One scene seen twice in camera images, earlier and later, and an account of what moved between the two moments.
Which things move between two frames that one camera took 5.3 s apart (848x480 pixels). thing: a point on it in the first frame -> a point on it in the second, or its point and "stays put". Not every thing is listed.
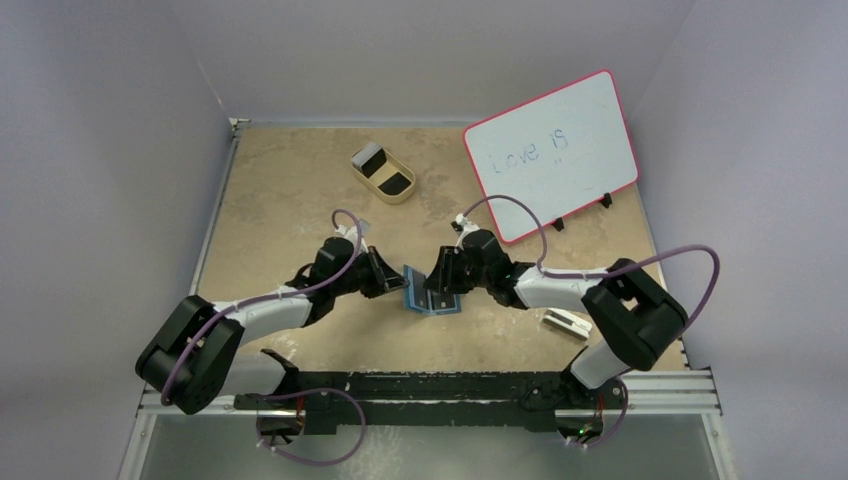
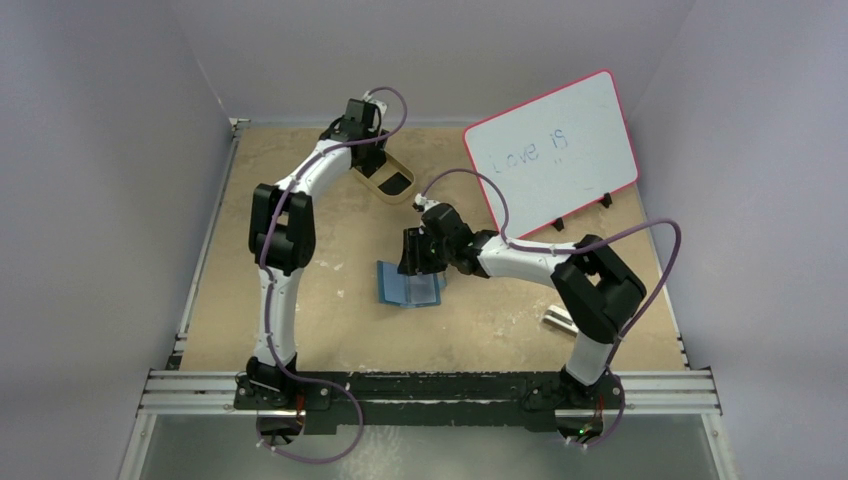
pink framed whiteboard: [560, 151] stays put
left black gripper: [389, 279] -> [375, 151]
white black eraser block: [569, 324] stays put
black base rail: [395, 402] stays put
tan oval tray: [393, 183] stays put
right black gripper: [444, 270] -> [420, 250]
